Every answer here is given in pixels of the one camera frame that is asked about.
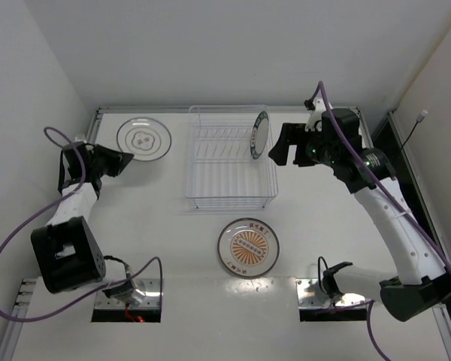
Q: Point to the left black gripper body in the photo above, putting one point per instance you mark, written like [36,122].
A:
[98,161]

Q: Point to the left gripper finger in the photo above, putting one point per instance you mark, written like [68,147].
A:
[112,159]
[110,170]

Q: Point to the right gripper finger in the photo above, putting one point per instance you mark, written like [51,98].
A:
[280,152]
[293,132]

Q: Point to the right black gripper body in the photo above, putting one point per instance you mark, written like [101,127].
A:
[298,144]

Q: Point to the blue rimmed white plate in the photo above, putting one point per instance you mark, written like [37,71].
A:
[259,135]

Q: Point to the green rimmed white plate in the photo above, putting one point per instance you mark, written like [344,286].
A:
[146,138]

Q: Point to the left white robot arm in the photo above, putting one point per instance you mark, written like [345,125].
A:
[67,253]

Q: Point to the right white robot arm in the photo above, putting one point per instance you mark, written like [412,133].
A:
[422,279]

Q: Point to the orange sunburst plate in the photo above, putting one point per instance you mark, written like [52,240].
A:
[248,248]

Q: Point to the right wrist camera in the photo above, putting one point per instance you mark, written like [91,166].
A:
[316,107]

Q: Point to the clear wire dish rack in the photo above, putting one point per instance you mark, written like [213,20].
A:
[221,173]

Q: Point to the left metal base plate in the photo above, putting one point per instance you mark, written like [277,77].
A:
[146,296]

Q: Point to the metal base plate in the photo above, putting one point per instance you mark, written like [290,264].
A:
[146,296]
[311,298]

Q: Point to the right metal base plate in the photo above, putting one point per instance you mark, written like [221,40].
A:
[311,298]

